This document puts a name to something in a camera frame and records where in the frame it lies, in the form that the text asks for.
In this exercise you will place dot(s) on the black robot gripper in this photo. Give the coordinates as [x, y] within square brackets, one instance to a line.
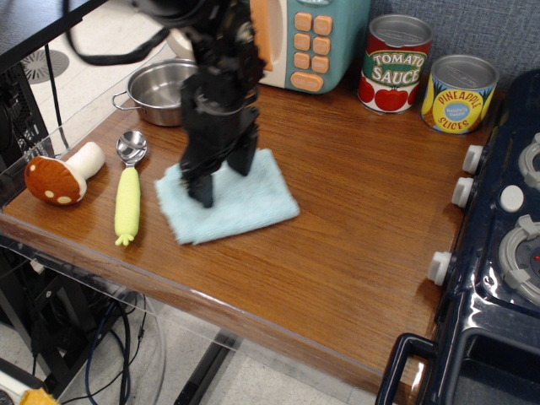
[216, 133]

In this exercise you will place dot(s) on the light blue towel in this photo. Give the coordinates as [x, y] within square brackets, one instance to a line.
[240, 203]

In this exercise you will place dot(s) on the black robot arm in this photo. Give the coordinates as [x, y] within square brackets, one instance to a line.
[217, 100]

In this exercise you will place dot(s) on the small steel pot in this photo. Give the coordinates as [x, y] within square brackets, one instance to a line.
[154, 92]

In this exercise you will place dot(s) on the plush brown mushroom toy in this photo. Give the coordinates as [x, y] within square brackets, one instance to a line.
[63, 183]

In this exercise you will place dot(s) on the toy microwave oven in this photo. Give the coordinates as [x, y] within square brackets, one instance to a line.
[307, 46]

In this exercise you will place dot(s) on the black side desk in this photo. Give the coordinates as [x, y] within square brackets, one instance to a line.
[27, 26]

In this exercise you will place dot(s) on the round floor vent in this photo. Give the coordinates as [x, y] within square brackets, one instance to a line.
[40, 65]

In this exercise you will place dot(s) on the tomato sauce can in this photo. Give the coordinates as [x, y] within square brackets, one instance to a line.
[396, 53]

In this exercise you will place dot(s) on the white stove knob lower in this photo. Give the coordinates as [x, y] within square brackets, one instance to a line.
[439, 266]

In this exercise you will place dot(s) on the white stove knob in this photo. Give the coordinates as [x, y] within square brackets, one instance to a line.
[462, 191]
[439, 266]
[472, 159]

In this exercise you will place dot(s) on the white stove knob middle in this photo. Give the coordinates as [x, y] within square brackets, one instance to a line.
[462, 191]

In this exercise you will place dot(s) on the pineapple slices can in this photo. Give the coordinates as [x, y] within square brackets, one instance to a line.
[459, 92]

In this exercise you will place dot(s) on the white stove knob upper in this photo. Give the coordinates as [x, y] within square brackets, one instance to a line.
[472, 159]

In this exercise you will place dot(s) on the yellow fuzzy object corner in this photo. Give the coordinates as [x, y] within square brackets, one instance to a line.
[37, 397]

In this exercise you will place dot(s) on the dark blue toy stove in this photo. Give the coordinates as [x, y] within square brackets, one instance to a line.
[486, 346]

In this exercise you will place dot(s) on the scoop with yellow handle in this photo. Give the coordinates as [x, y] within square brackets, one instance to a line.
[131, 148]

